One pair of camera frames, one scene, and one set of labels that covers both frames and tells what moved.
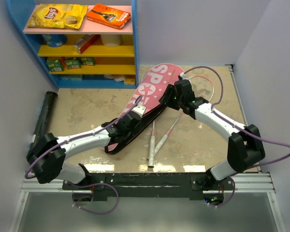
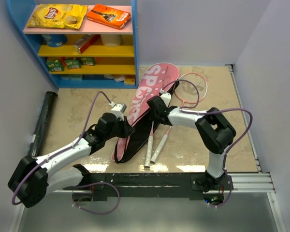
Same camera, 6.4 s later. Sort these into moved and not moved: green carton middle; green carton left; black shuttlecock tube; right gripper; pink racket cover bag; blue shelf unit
Moved: pink racket cover bag; right gripper
Not moved: blue shelf unit; black shuttlecock tube; green carton left; green carton middle
